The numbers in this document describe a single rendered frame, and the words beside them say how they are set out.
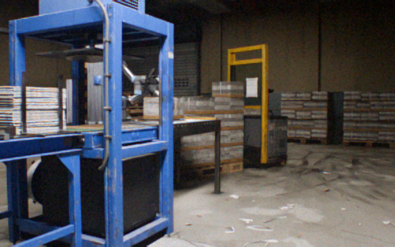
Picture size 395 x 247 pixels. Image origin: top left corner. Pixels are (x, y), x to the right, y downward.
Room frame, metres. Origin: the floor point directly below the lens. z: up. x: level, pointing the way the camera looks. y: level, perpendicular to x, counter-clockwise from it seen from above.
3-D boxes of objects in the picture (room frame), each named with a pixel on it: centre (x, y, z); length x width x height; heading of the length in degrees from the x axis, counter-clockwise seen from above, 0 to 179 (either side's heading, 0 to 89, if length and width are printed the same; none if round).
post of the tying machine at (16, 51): (2.56, 1.26, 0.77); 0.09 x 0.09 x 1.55; 63
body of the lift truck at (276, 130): (5.98, -1.09, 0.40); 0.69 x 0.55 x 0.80; 41
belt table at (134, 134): (2.63, 0.73, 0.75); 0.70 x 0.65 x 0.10; 153
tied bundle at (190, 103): (5.06, -0.04, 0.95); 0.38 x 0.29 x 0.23; 41
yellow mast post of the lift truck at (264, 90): (5.49, -1.03, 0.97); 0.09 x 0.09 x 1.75; 41
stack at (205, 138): (4.97, 0.06, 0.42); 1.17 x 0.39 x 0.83; 131
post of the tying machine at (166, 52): (2.70, 0.21, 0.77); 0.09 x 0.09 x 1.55; 63
